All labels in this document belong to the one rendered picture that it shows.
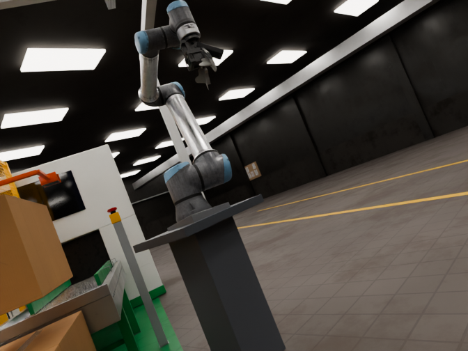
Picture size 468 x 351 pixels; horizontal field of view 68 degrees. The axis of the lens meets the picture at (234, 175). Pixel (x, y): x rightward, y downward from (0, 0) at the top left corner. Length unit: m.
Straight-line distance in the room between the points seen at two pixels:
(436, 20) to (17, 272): 13.60
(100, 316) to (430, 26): 13.28
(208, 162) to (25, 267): 0.91
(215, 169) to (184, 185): 0.18
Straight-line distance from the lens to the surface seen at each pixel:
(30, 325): 2.18
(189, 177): 1.73
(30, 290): 1.49
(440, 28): 13.98
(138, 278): 2.66
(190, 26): 1.53
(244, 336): 1.74
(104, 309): 2.12
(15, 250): 1.49
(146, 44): 1.62
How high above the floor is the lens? 0.80
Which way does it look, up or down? 3 degrees up
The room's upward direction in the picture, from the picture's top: 22 degrees counter-clockwise
